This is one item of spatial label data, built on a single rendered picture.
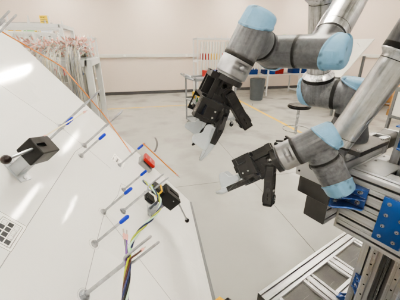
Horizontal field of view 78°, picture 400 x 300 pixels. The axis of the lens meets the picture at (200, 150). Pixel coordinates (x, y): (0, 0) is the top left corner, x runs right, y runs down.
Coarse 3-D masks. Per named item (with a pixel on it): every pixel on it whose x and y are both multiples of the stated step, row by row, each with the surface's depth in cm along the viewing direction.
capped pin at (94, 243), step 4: (124, 216) 44; (128, 216) 44; (120, 220) 44; (124, 220) 44; (116, 224) 44; (112, 228) 44; (108, 232) 45; (104, 236) 45; (92, 240) 45; (96, 240) 45; (100, 240) 45; (92, 244) 45; (96, 244) 45
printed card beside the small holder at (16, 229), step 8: (0, 216) 34; (8, 216) 35; (0, 224) 34; (8, 224) 35; (16, 224) 35; (0, 232) 33; (8, 232) 34; (16, 232) 35; (0, 240) 32; (8, 240) 33; (16, 240) 34; (8, 248) 32
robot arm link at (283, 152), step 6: (282, 144) 65; (288, 144) 64; (276, 150) 65; (282, 150) 64; (288, 150) 63; (276, 156) 65; (282, 156) 64; (288, 156) 62; (294, 156) 62; (282, 162) 64; (288, 162) 63; (294, 162) 63; (288, 168) 65
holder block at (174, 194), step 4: (164, 188) 70; (168, 188) 70; (168, 192) 68; (172, 192) 70; (176, 192) 73; (164, 196) 68; (168, 196) 68; (172, 196) 69; (176, 196) 71; (164, 200) 69; (168, 200) 69; (172, 200) 69; (176, 200) 70; (164, 204) 69; (168, 204) 70; (172, 204) 70; (176, 204) 70; (168, 208) 70; (172, 208) 71
